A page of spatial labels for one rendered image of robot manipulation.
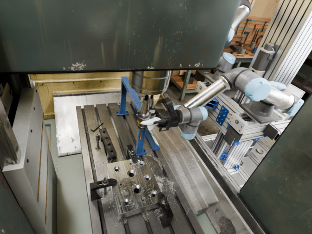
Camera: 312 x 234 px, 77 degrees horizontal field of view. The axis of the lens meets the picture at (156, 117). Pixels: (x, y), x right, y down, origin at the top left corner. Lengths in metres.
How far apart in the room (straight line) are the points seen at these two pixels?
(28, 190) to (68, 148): 1.03
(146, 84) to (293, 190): 0.87
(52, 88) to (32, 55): 1.35
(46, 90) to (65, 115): 0.27
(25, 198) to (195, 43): 0.69
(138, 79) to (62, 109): 1.24
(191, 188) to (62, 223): 0.83
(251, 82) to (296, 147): 0.36
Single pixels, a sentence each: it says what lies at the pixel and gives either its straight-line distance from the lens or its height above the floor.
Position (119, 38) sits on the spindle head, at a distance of 0.55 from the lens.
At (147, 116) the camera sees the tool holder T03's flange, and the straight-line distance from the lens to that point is 0.85.
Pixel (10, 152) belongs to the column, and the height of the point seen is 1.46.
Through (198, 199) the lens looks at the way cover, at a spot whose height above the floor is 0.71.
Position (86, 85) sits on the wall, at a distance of 1.89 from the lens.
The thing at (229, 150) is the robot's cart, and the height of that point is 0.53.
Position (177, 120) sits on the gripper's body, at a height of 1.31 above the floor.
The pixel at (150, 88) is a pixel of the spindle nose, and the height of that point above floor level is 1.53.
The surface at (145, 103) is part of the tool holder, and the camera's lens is 0.82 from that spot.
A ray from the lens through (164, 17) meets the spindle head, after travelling 0.58.
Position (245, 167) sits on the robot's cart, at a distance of 2.57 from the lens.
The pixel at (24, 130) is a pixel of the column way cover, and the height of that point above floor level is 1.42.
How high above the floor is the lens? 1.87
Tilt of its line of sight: 37 degrees down
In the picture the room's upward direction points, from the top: 11 degrees clockwise
